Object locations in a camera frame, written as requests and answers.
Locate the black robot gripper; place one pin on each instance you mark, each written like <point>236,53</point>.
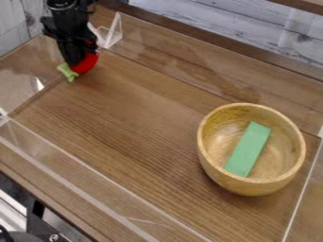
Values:
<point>67,27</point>

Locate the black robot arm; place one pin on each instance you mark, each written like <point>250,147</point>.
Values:
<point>67,4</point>

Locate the red plush fruit green stem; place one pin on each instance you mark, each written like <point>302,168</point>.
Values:
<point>72,72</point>

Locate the green rectangular block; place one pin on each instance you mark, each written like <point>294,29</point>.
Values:
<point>248,149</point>

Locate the wooden bowl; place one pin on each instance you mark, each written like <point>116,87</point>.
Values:
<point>219,133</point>

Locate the black table leg bracket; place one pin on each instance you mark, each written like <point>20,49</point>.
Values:
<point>37,227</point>

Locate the clear acrylic tray wall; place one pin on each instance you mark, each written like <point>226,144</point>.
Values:
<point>103,147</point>

